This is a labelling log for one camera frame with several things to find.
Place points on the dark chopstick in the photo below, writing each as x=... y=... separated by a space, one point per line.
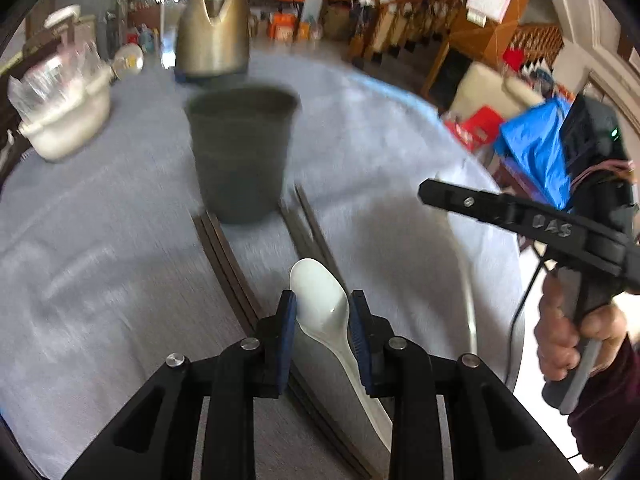
x=304 y=244
x=235 y=277
x=219 y=274
x=317 y=235

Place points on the small white fan heater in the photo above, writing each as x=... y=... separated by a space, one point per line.
x=128 y=61

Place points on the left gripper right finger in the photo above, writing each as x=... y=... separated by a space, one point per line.
x=369 y=334

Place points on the cream cushioned chair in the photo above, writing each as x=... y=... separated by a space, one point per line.
x=481 y=86

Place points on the white plastic spoon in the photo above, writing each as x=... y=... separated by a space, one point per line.
x=323 y=315

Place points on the brass electric kettle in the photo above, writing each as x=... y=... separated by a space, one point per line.
x=212 y=39

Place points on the right hand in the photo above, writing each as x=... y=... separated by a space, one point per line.
x=557 y=336

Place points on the wooden stair railing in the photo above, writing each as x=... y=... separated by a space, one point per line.
x=390 y=26

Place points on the dark wooden table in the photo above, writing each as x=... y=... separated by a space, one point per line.
x=285 y=16

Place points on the dark grey utensil holder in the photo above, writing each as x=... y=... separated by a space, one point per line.
x=240 y=137

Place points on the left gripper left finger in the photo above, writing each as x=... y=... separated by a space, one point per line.
x=276 y=336

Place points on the white bowl with plastic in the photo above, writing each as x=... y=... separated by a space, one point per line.
x=63 y=101

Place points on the blue plastic bag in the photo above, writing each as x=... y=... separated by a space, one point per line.
x=532 y=141

